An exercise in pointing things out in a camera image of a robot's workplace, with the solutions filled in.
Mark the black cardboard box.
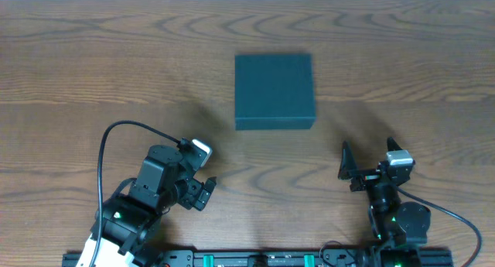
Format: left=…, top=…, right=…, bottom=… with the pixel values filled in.
left=234, top=53, right=316, bottom=131

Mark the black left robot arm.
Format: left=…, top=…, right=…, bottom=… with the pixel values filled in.
left=63, top=139, right=358, bottom=267

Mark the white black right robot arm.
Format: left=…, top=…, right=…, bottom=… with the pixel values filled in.
left=338, top=137, right=431, bottom=266

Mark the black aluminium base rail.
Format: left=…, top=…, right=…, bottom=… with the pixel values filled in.
left=61, top=248, right=453, bottom=267

